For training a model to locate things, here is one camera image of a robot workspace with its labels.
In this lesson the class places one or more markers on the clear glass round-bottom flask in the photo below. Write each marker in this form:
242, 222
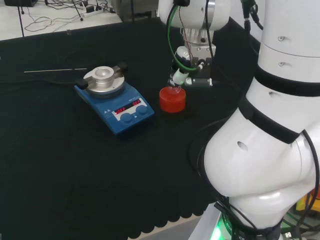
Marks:
176, 89

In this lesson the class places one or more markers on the thin steel probe rod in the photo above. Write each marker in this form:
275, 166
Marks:
50, 70

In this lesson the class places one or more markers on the pale grey base plate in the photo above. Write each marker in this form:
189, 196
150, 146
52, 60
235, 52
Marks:
205, 225

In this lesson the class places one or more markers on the clear cloth clip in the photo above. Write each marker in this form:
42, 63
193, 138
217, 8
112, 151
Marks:
68, 32

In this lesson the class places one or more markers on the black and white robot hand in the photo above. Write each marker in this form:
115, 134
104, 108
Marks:
203, 65

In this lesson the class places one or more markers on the black stand pole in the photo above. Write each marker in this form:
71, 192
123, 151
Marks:
21, 22

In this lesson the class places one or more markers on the grey cabinet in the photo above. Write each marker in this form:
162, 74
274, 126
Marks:
135, 10

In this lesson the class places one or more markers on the black bench cloth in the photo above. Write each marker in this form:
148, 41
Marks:
75, 162

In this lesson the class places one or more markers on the yellow stop button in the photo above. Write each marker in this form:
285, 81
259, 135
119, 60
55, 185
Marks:
303, 203

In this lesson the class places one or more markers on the white power strip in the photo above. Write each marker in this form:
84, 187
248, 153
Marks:
90, 10

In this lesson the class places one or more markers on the heater with blue base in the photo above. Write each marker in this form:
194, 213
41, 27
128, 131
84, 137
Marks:
112, 110

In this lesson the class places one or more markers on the red round flask stand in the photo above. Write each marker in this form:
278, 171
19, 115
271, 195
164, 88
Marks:
172, 103

